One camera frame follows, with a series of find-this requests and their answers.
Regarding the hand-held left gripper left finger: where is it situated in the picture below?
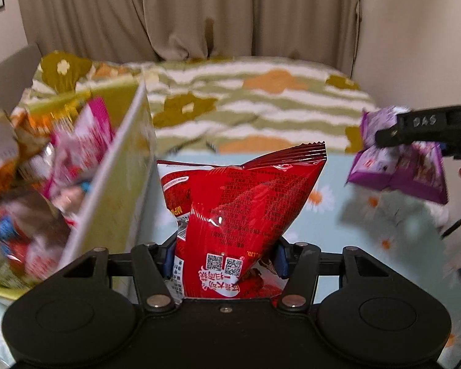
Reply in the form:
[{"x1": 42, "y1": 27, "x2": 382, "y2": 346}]
[{"x1": 63, "y1": 238, "x2": 178, "y2": 314}]

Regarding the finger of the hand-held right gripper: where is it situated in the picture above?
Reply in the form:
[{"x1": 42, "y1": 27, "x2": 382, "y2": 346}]
[
  {"x1": 436, "y1": 141, "x2": 461, "y2": 161},
  {"x1": 376, "y1": 105, "x2": 461, "y2": 149}
]

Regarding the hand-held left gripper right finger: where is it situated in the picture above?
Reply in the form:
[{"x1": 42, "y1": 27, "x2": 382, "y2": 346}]
[{"x1": 274, "y1": 237, "x2": 389, "y2": 313}]

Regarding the purple snack packet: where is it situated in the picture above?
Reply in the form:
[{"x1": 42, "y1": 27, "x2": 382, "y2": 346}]
[{"x1": 346, "y1": 105, "x2": 450, "y2": 205}]

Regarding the red snack bag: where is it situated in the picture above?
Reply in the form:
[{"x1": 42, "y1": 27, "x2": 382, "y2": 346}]
[{"x1": 156, "y1": 141, "x2": 327, "y2": 301}]

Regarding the green cardboard box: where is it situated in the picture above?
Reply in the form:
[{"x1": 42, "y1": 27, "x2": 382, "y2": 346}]
[{"x1": 0, "y1": 73, "x2": 159, "y2": 303}]

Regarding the pile of mixed snack packets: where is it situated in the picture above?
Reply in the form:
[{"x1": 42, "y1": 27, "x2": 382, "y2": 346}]
[{"x1": 0, "y1": 97, "x2": 116, "y2": 290}]

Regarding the green striped floral blanket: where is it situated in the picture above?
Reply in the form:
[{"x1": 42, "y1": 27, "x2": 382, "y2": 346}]
[{"x1": 17, "y1": 51, "x2": 379, "y2": 155}]

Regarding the grey bed headboard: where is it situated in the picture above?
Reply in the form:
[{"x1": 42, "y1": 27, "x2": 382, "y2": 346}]
[{"x1": 0, "y1": 44, "x2": 44, "y2": 121}]

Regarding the beige curtain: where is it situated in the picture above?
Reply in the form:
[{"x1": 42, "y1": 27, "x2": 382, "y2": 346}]
[{"x1": 15, "y1": 0, "x2": 364, "y2": 80}]

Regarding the black cable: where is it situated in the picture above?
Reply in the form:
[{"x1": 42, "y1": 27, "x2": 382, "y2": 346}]
[{"x1": 439, "y1": 209, "x2": 461, "y2": 240}]

